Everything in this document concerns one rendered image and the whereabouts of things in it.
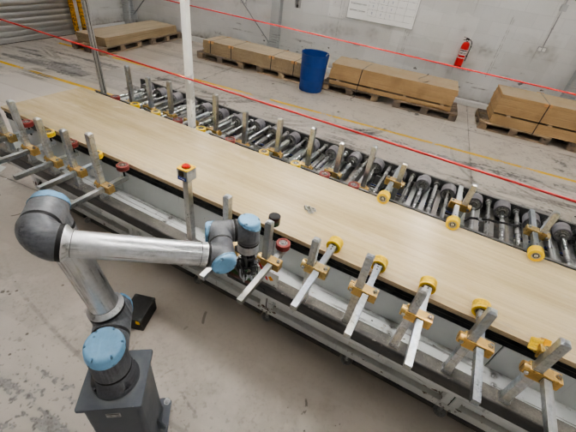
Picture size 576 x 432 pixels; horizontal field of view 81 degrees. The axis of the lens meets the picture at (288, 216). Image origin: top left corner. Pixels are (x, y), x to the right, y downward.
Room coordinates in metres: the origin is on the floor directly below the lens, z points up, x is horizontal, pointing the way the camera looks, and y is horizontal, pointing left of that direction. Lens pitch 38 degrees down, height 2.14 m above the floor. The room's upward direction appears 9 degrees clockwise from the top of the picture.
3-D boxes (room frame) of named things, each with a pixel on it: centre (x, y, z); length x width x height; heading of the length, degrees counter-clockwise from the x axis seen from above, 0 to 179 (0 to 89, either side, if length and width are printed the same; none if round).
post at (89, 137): (1.76, 1.23, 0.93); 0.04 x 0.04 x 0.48; 67
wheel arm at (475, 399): (0.85, -0.87, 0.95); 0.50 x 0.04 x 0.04; 157
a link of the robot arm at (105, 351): (0.68, 0.64, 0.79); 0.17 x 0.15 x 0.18; 20
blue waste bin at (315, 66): (7.05, -0.07, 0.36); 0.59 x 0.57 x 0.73; 163
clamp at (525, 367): (0.77, -1.09, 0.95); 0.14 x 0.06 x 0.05; 67
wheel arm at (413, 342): (0.95, -0.64, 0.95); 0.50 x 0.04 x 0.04; 157
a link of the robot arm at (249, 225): (1.03, 0.15, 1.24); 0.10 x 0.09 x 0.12; 110
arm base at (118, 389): (0.67, 0.63, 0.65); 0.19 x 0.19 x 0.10
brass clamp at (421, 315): (0.97, -0.63, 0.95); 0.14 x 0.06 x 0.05; 67
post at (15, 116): (2.05, 1.93, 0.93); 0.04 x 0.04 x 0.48; 67
